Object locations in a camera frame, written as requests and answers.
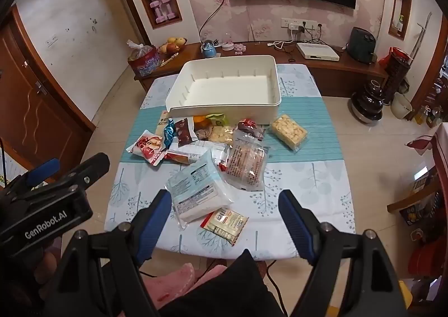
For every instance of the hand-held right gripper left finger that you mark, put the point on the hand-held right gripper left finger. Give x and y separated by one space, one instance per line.
154 229

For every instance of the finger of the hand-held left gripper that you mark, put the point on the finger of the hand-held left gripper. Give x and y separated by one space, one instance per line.
89 170
42 172

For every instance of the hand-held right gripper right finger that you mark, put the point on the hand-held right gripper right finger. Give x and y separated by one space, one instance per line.
297 229

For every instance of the large white snack packet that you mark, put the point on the large white snack packet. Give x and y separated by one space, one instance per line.
197 191

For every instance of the red white snack packet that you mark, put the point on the red white snack packet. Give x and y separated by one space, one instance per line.
148 147

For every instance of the small yellow red packet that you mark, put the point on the small yellow red packet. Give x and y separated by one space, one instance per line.
224 225

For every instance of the white packet red end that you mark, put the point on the white packet red end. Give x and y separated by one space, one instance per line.
182 156

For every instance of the clear packet brown cake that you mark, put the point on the clear packet brown cake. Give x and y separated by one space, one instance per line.
246 163

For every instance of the brown kraft snack packet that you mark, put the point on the brown kraft snack packet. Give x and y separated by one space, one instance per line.
161 123

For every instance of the blue white snack packet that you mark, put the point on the blue white snack packet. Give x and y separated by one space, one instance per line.
170 133

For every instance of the clear bag yellow puffs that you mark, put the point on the clear bag yellow puffs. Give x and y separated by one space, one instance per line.
289 131

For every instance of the small white clear packet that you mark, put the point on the small white clear packet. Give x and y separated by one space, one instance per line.
221 153

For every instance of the dark red foil packet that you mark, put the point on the dark red foil packet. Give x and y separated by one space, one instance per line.
184 131

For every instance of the red round snack packet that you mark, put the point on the red round snack packet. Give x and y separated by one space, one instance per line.
249 127

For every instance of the clear packet pale chunks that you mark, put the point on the clear packet pale chunks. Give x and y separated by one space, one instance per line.
222 135

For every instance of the green snack packet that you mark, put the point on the green snack packet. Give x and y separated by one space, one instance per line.
216 118

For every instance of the white plastic storage bin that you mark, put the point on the white plastic storage bin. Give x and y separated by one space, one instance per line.
227 89

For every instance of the person's left hand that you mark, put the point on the person's left hand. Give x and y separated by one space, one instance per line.
47 262

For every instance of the pink fleece garment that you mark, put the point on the pink fleece garment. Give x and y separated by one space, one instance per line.
178 280

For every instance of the wooden door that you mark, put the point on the wooden door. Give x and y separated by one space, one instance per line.
35 110

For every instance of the black garment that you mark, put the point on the black garment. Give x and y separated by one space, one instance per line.
224 289

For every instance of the red plastic bag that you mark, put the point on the red plastic bag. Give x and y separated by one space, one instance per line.
145 62

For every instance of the colourful cardboard box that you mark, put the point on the colourful cardboard box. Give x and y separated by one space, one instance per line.
418 208

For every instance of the wooden chair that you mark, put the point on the wooden chair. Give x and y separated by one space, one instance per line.
416 200

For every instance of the red stool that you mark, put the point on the red stool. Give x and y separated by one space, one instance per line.
427 255

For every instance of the red apple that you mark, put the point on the red apple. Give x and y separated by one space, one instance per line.
166 47

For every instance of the black stacked pot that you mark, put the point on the black stacked pot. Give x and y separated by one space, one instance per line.
367 102

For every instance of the fruit bowl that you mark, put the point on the fruit bowl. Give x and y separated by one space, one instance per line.
173 50

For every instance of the red white cushion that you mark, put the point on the red white cushion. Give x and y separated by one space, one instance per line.
421 144

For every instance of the yellow fruit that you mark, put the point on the yellow fruit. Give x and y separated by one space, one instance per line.
172 39
182 40

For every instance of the wooden television cabinet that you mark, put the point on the wooden television cabinet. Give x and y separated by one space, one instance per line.
332 72

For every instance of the white bucket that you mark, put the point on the white bucket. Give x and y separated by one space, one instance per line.
401 105

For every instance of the yellow bottle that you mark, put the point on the yellow bottle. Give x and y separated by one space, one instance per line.
421 115

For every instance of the pink dumbbell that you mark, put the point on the pink dumbbell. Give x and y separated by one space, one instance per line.
169 7
158 12

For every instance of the white set-top box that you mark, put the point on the white set-top box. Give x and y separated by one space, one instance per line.
317 52

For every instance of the black woven basket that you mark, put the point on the black woven basket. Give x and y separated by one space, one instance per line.
397 74

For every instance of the white round ornament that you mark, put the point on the white round ornament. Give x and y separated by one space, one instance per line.
228 45

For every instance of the pink toy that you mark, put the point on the pink toy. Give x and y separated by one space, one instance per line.
240 48

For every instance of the dark green air fryer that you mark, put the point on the dark green air fryer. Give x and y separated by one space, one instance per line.
362 44

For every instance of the red shopping bag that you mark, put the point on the red shopping bag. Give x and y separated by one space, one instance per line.
392 53

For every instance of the wooden framed wall niche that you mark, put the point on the wooden framed wall niche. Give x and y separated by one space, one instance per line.
145 5
392 12

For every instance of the white wall socket strip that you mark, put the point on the white wall socket strip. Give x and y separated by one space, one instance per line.
285 23

